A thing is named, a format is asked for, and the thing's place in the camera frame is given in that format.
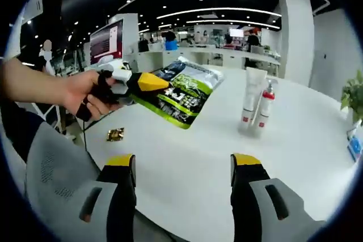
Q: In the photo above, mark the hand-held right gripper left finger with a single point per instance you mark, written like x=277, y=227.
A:
x=122, y=196

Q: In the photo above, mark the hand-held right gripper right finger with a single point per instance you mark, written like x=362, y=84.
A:
x=244, y=196

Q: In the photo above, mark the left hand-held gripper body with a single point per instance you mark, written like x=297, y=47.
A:
x=120, y=73

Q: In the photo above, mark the green black pouch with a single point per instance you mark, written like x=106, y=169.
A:
x=187, y=97

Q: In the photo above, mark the red collar skincare bottle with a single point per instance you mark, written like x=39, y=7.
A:
x=268, y=106

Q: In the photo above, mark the white skincare tube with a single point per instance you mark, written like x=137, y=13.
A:
x=252, y=89

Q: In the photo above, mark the person's left hand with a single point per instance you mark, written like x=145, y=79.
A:
x=79, y=91

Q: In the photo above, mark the large monitor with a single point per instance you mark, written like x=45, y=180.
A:
x=106, y=40

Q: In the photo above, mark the blue box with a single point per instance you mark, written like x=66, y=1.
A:
x=171, y=44

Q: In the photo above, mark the long white counter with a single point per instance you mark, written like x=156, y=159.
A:
x=198, y=53

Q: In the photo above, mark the gold foil packet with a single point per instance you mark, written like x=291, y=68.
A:
x=115, y=135

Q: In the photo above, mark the grey mesh office chair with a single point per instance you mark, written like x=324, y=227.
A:
x=56, y=168

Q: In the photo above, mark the small background screen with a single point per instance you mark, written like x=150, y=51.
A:
x=236, y=33

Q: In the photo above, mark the white hanging panel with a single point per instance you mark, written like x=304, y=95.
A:
x=34, y=9

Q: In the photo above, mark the person's dark trousers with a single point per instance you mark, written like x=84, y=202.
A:
x=17, y=128

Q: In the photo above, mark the green potted plant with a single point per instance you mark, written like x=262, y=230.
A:
x=353, y=91

